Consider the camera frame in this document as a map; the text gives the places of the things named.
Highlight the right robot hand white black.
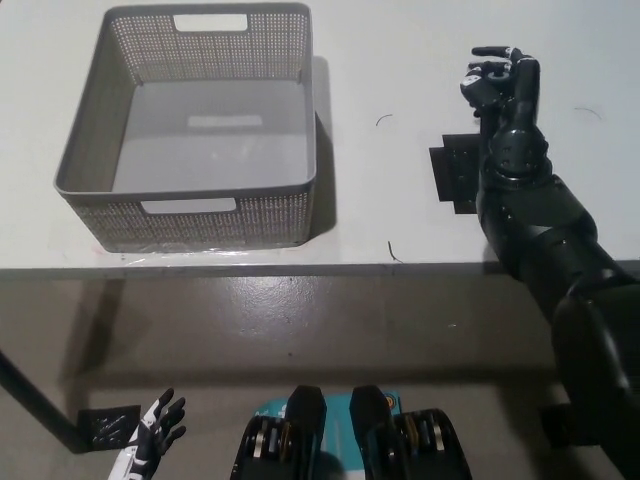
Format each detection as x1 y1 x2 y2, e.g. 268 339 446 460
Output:
459 45 555 184

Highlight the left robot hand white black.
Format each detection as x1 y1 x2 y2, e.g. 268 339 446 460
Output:
110 388 188 480

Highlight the dark metal table leg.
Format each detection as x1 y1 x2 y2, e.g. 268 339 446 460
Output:
0 344 84 454

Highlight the robot body black teal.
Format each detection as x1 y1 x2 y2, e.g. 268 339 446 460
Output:
230 384 474 480

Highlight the grey perforated plastic basket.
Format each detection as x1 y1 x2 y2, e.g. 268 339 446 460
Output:
52 2 317 253

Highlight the black square base plate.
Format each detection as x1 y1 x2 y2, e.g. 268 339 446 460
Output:
428 133 484 216

